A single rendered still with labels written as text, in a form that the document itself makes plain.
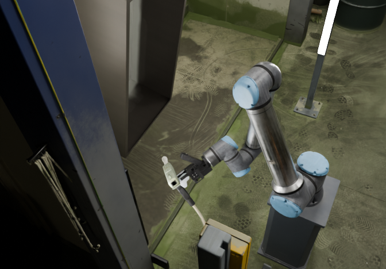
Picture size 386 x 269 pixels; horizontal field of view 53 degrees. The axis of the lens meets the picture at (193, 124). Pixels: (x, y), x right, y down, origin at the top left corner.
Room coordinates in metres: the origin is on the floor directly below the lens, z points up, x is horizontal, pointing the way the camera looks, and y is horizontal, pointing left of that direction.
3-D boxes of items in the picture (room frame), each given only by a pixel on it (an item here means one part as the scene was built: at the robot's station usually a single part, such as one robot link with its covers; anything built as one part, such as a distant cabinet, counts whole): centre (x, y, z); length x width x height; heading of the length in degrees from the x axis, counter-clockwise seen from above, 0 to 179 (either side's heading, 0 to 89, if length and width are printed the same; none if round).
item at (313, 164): (1.07, -0.56, 0.83); 0.17 x 0.15 x 0.18; 138
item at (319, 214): (1.08, -0.57, 0.32); 0.31 x 0.31 x 0.64; 59
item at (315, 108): (2.29, -1.00, 0.01); 0.20 x 0.20 x 0.01; 59
